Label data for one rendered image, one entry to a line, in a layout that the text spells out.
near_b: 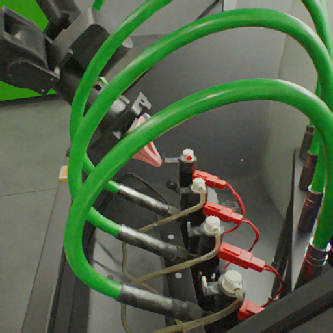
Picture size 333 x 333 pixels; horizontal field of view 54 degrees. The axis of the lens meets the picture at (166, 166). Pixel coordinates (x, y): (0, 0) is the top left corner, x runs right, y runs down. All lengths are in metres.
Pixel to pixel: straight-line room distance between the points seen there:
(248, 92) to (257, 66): 0.62
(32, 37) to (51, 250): 0.35
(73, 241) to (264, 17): 0.23
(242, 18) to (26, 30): 0.27
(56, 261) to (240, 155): 0.57
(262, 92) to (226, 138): 0.68
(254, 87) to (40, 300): 0.45
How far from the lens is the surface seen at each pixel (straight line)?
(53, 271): 0.60
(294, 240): 0.43
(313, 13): 0.41
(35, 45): 0.45
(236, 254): 0.41
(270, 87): 0.22
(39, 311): 0.56
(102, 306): 0.68
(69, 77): 0.47
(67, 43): 0.45
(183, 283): 0.51
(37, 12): 3.72
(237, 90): 0.22
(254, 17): 0.29
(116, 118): 0.47
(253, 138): 0.92
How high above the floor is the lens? 1.39
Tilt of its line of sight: 33 degrees down
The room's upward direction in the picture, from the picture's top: straight up
